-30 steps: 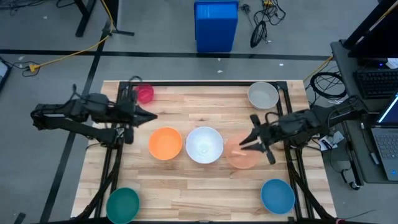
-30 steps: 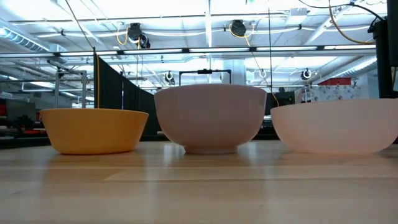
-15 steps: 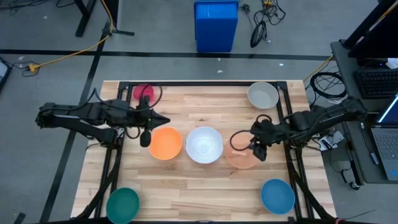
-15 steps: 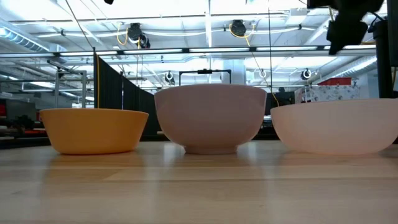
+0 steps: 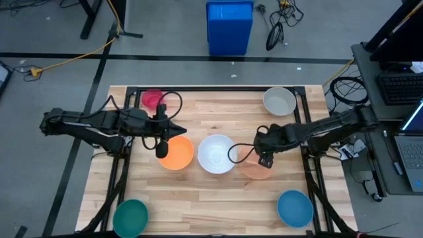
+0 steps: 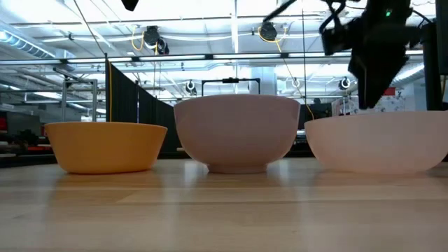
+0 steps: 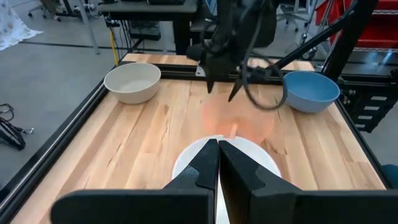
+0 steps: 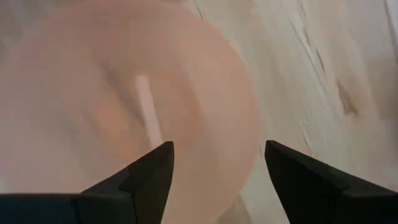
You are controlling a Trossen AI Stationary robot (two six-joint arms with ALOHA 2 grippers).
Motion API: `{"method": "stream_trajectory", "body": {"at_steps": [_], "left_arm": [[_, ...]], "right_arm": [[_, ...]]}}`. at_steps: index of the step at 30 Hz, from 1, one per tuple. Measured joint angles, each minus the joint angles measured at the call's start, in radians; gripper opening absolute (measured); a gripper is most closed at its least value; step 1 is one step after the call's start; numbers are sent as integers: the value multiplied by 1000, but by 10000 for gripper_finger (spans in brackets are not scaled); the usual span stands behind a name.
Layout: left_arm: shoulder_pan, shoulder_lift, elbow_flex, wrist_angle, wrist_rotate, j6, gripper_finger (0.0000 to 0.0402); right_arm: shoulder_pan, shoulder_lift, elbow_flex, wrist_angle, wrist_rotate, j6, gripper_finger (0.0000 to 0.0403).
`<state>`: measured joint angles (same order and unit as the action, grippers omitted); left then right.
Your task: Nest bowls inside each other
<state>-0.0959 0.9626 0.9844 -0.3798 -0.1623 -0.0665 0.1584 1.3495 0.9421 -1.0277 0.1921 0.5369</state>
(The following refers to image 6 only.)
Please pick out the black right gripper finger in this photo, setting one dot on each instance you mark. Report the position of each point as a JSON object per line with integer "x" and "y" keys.
{"x": 372, "y": 84}

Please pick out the white wide bowl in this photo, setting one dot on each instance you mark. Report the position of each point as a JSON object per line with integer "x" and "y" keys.
{"x": 379, "y": 143}

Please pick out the mauve pink deep bowl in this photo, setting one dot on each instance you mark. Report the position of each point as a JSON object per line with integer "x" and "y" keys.
{"x": 236, "y": 133}

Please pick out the yellow plastic bowl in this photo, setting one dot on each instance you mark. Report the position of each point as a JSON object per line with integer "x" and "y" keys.
{"x": 105, "y": 148}

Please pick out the red storage bin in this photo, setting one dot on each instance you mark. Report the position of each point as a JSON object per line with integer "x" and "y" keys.
{"x": 389, "y": 91}

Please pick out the floral patterned cloth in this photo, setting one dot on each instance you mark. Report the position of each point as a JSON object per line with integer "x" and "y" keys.
{"x": 390, "y": 103}

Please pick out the black rig side panel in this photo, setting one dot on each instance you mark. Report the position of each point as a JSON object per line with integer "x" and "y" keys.
{"x": 442, "y": 35}

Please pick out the black curtain partition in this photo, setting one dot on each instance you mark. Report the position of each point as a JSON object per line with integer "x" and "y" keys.
{"x": 140, "y": 112}

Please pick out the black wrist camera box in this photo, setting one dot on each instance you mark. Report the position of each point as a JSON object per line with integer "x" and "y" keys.
{"x": 335, "y": 38}

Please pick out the black rig post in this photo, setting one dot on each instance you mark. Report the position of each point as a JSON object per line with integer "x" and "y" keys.
{"x": 431, "y": 70}

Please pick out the aluminium frame stand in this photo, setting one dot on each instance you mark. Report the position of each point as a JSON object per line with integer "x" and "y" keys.
{"x": 79, "y": 98}

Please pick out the silver ventilation duct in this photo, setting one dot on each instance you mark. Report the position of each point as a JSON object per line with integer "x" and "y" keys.
{"x": 24, "y": 43}

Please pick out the black overhead gantry frame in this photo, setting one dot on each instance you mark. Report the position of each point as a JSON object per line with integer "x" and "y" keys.
{"x": 231, "y": 80}

